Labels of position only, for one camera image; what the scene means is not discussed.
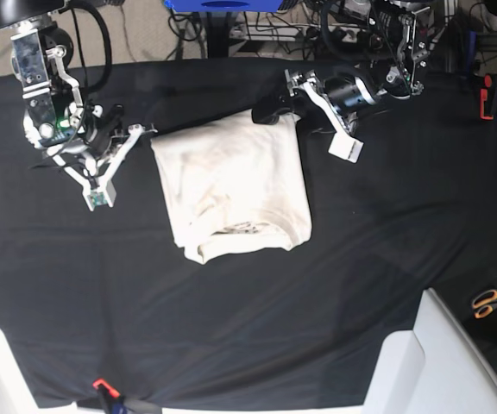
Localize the black table cloth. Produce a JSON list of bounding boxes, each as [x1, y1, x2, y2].
[[0, 74, 497, 411]]

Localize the red black tool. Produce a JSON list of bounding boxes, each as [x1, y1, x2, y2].
[[479, 74, 497, 121]]

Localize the orange handled scissors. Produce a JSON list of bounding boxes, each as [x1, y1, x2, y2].
[[471, 289, 497, 319]]

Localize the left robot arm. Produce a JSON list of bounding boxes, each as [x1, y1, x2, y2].
[[251, 1, 431, 163]]

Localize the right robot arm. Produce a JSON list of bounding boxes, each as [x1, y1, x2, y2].
[[0, 1, 157, 210]]

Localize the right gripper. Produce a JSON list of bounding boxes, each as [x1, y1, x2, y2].
[[49, 104, 157, 211]]

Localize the red clip on cloth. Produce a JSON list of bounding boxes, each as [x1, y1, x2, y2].
[[92, 378, 120, 398]]

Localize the white chair right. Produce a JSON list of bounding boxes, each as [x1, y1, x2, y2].
[[362, 289, 497, 414]]

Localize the white power strip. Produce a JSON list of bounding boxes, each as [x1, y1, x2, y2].
[[230, 23, 360, 44]]

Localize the blue plastic box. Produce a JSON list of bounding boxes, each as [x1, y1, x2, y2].
[[164, 0, 283, 13]]

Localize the white T-shirt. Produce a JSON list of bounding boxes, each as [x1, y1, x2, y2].
[[151, 110, 312, 265]]

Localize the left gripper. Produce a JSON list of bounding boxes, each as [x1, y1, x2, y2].
[[251, 69, 382, 163]]

